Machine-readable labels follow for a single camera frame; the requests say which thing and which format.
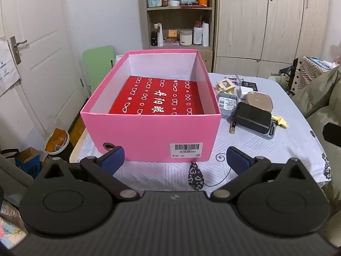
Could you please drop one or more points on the small wooden box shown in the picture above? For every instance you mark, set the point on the small wooden box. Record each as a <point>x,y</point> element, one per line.
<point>173,34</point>

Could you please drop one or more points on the white hanging bag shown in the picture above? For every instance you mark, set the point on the white hanging bag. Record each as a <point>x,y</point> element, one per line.
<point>8,66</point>

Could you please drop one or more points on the blue cardboard box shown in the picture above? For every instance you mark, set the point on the blue cardboard box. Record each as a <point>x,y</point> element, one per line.
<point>26,165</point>

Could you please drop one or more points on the beige rounded case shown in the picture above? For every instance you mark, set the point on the beige rounded case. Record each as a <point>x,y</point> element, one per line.
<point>259,100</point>

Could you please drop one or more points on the green folding board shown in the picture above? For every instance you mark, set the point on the green folding board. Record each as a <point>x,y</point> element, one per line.
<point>97,66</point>

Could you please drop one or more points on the white door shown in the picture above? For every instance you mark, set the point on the white door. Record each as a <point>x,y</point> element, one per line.
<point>45,45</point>

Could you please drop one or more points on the silver scale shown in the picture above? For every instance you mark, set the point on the silver scale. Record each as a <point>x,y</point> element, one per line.
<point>270,133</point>

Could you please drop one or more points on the grey chair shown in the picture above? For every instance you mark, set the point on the grey chair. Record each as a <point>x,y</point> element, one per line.
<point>10,173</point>

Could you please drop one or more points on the red printed bag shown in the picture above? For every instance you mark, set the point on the red printed bag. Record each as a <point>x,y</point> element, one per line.
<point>159,96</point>

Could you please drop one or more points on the black trash bin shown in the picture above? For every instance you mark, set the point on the black trash bin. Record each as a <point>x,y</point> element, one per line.
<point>57,141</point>

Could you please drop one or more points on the white labelled canister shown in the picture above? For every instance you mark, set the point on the white labelled canister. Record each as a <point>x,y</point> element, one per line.
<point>198,36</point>

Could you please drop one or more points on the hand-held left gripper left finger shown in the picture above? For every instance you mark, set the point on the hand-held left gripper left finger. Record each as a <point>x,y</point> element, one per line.
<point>114,158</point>

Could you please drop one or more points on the black and gold battery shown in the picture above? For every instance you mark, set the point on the black and gold battery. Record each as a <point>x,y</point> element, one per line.
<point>232,128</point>

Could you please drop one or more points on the olive green blanket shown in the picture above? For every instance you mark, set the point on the olive green blanket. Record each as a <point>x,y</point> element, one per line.
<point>319,93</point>

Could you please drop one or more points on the black rectangular case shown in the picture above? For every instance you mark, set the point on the black rectangular case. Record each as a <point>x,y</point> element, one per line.
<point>253,117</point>

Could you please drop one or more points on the yellow starfish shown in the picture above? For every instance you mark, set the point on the yellow starfish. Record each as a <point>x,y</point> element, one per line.
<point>281,122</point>

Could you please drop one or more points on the white paper roll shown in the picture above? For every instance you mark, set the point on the white paper roll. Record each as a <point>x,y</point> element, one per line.
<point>205,34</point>

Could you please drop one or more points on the black beige patterned bag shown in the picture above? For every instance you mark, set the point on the black beige patterned bag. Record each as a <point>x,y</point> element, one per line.
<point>306,69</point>

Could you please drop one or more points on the white lidded jar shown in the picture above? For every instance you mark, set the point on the white lidded jar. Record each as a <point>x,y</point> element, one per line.
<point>185,38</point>

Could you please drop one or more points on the black patterned face mask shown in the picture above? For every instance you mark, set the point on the black patterned face mask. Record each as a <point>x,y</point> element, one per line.
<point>195,176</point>

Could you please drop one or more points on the wooden shelf unit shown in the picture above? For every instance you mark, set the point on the wooden shelf unit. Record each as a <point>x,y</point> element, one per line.
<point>178,8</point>

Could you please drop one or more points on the pale green cloth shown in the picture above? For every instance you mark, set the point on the pale green cloth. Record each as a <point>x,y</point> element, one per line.
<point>277,80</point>

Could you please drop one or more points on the grey device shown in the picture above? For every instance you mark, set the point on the grey device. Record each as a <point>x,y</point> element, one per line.
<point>226,105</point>

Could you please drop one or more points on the pink cardboard box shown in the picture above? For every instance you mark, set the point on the pink cardboard box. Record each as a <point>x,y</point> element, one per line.
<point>149,136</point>

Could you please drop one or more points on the black bottle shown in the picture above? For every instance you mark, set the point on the black bottle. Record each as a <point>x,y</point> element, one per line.
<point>154,38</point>

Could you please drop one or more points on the beige wooden pieces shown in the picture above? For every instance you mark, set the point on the beige wooden pieces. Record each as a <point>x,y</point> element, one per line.
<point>225,85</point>

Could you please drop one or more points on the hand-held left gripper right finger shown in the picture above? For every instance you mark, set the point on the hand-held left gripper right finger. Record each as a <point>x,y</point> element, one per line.
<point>237,160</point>

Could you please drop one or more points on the light wooden wardrobe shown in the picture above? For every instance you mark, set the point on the light wooden wardrobe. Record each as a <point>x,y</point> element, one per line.
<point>285,26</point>

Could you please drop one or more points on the white slim bottle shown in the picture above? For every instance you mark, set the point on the white slim bottle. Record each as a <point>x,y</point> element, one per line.
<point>160,36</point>

